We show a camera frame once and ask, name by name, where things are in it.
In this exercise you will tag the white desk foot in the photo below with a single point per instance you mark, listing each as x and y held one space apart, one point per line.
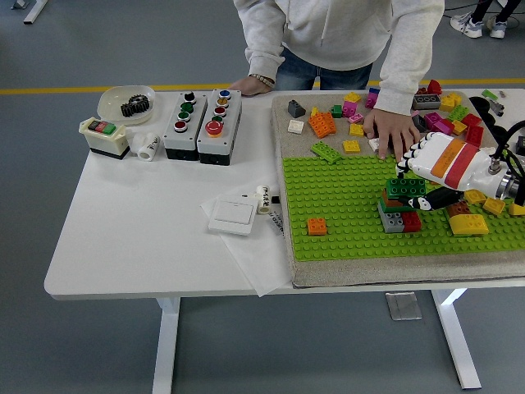
32 16

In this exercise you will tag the lime green long brick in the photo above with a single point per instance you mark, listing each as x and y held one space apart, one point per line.
326 152

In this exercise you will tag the light grey long brick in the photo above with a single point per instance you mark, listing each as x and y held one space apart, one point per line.
428 102

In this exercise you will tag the pink tall brick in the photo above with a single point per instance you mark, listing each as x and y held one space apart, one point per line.
370 102

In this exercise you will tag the orange square brick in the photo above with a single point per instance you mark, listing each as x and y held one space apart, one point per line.
317 227

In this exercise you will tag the white pipe tee fitting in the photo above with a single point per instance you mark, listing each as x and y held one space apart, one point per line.
147 149

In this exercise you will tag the grey square brick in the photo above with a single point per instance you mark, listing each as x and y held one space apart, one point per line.
391 223

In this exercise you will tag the lime green square brick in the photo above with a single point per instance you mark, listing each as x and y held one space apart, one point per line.
458 113

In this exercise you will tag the large magenta brick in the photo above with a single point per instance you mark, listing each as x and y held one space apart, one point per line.
442 128

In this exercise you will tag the pink flat plate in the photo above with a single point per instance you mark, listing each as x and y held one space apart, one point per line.
355 118

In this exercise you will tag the small dark grey slope brick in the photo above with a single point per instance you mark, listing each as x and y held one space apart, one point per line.
296 109

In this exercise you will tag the grey four-button control box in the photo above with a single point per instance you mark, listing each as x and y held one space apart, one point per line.
176 141

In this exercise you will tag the white paper sheet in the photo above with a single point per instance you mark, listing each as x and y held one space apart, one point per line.
254 262

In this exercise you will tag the cream red-green switch box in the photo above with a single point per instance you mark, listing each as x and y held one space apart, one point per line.
106 141

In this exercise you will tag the yellow square brick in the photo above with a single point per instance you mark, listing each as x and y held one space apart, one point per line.
446 103
517 209
457 98
352 97
357 130

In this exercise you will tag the glossy white square tile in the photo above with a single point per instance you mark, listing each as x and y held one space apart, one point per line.
372 144

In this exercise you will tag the blue thin brick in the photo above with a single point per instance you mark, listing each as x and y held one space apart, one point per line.
373 91

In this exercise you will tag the brown square brick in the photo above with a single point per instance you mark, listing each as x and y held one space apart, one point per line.
461 209
393 202

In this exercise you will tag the person's right forearm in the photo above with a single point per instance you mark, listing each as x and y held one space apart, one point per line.
264 57

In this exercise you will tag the white printed label strip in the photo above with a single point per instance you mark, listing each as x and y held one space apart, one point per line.
275 223

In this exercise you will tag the red slope brick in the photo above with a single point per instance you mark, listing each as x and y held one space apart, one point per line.
435 88

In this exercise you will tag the red square brick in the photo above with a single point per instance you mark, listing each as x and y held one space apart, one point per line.
471 119
412 222

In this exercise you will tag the yellow flat plate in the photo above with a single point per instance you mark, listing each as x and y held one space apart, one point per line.
352 147
493 206
459 127
475 198

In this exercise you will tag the white plastic bowl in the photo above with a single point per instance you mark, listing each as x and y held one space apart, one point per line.
110 102

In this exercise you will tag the magenta square brick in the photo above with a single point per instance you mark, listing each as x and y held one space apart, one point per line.
432 119
349 109

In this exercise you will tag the grey emergency-stop control box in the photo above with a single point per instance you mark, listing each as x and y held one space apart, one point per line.
234 123

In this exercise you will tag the person's left hand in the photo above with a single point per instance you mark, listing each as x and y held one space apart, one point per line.
389 127

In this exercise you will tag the person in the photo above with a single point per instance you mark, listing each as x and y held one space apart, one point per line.
471 26
328 33

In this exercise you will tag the dark green long brick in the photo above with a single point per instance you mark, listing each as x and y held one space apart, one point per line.
410 189
387 208

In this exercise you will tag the black metal gear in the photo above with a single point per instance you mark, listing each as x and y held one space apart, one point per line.
141 104
128 111

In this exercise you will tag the person's right hand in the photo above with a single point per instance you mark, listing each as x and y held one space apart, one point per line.
252 87

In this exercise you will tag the grey metal clamp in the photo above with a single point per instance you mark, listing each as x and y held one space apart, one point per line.
497 106

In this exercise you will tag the small lime green piece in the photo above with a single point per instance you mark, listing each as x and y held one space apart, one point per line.
489 94

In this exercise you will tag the small black plug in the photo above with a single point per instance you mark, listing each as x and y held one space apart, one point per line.
275 200

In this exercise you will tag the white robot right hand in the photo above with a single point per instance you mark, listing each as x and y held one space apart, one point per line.
451 160

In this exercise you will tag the yellow curved brick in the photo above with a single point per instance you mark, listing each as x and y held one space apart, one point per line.
469 225

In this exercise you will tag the small green brick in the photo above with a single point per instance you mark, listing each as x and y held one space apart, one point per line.
336 111

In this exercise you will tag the silver floor plate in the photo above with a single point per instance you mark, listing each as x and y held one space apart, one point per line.
404 305

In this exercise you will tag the lime green studded baseplate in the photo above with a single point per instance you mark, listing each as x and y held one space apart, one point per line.
340 201

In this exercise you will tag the white tube with writing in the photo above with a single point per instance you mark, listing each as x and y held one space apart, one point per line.
263 201

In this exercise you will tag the white wall switch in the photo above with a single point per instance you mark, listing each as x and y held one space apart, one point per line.
234 215

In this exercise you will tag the matte white square tile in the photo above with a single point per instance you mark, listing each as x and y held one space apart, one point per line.
295 126

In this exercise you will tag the grey-brown mat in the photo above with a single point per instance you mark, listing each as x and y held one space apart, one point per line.
328 273

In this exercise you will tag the white table leg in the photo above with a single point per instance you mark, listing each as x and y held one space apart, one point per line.
455 336
166 349

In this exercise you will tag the wide orange brick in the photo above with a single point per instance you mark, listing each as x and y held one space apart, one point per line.
322 124

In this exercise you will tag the large dark grey slope brick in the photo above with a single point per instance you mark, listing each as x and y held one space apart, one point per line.
420 123

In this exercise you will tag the person's left forearm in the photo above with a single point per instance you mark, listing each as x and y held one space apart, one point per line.
400 86

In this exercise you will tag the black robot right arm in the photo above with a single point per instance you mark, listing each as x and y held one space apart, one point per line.
519 193

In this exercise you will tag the small brown brick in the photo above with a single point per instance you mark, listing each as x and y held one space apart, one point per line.
422 90

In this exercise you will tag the red long brick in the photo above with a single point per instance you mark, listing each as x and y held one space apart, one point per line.
474 136

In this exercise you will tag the small black box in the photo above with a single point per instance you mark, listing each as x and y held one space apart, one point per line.
521 143

